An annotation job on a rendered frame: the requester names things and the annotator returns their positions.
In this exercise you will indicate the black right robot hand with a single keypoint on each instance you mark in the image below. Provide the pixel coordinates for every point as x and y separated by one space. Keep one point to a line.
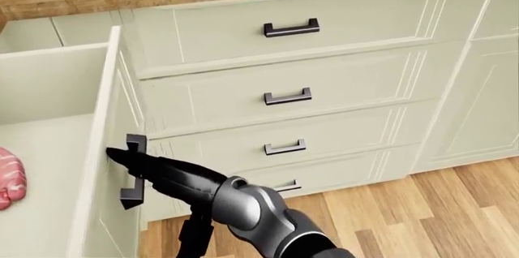
178 176

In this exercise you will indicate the large pale green drawer front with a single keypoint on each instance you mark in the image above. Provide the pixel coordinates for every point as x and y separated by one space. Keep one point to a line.
227 36

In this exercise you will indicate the pink raw meat piece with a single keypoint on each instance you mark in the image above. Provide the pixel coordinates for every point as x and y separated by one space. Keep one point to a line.
10 179

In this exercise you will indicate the pale green cabinet body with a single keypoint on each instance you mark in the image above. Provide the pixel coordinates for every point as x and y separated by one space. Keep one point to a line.
81 26

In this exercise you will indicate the pale green cabinet door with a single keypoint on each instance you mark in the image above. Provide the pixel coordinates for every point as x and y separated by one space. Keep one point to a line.
474 103

